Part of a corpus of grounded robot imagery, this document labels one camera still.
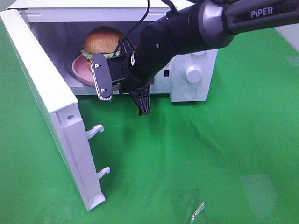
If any burger with lettuce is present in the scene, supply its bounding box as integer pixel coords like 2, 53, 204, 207
81, 26, 123, 70

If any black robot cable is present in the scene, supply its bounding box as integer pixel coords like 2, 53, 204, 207
113, 0, 178, 56

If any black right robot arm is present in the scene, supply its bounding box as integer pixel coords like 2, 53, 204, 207
99, 0, 299, 115

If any pink round plate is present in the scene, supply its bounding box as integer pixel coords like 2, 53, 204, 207
72, 55, 95, 88

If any white partition panel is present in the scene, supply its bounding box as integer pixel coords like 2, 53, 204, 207
275, 23, 299, 51

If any white microwave oven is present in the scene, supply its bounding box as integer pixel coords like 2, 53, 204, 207
0, 0, 217, 102

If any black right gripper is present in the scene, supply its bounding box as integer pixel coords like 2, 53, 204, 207
106, 38, 155, 117

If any round white door button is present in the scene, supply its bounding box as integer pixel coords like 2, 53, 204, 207
183, 87, 197, 99

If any white microwave knob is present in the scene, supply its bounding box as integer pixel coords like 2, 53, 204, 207
185, 66, 202, 83

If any white microwave door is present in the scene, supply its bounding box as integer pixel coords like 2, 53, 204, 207
0, 9, 110, 210

